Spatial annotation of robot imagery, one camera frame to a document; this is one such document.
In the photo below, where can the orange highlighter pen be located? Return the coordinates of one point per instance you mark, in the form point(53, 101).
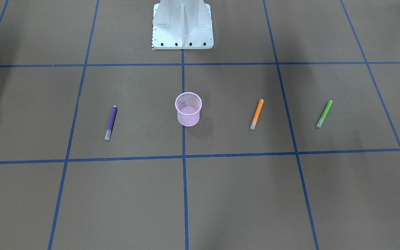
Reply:
point(257, 114)

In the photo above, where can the pink mesh pen holder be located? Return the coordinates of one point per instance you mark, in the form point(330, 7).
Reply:
point(188, 106)

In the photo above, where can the purple highlighter pen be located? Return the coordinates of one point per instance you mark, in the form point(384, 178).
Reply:
point(111, 123)

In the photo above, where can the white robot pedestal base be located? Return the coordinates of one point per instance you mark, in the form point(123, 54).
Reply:
point(182, 25)

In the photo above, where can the green highlighter pen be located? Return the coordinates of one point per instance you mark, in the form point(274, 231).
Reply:
point(324, 114)

